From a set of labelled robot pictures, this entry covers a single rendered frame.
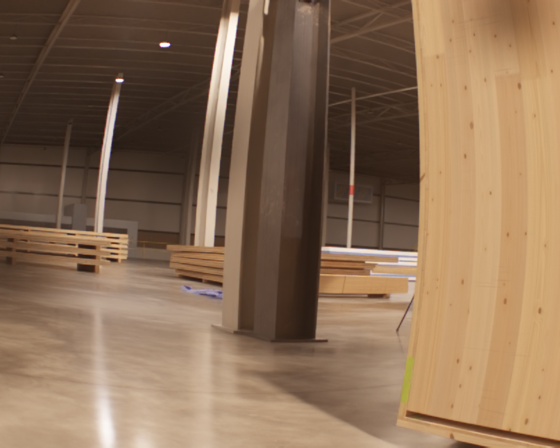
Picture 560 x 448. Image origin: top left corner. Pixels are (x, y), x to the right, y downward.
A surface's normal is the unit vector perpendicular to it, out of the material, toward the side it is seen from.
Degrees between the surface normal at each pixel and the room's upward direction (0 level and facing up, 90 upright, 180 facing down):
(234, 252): 90
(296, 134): 90
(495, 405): 90
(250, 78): 90
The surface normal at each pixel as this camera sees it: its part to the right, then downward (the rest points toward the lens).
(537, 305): -0.87, -0.07
